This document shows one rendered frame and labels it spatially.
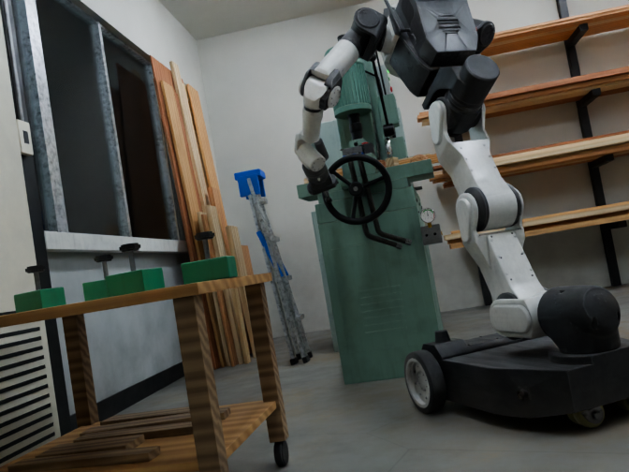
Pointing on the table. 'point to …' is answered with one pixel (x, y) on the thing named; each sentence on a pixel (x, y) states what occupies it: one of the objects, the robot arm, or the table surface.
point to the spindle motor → (354, 93)
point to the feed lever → (383, 104)
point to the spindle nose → (355, 126)
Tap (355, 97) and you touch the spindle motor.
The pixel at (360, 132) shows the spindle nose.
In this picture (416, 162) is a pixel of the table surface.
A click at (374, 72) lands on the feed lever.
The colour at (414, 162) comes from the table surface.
